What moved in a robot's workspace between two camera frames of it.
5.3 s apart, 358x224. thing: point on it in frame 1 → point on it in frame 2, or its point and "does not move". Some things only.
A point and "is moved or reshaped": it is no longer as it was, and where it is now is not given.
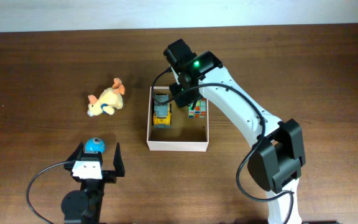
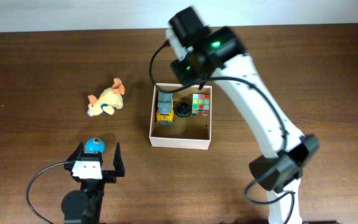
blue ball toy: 95,144 does not move
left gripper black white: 110,176 does not move
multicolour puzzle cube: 199,111 is moved or reshaped
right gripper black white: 179,98 → 177,68
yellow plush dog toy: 109,99 does not move
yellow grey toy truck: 161,113 is moved or reshaped
